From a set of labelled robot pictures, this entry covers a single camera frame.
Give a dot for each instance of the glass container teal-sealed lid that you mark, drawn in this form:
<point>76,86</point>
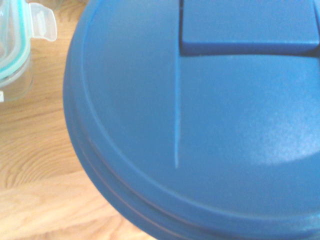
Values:
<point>15,50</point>

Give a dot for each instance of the clear plastic pitcher blue lid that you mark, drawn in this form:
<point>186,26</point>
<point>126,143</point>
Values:
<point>200,120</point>

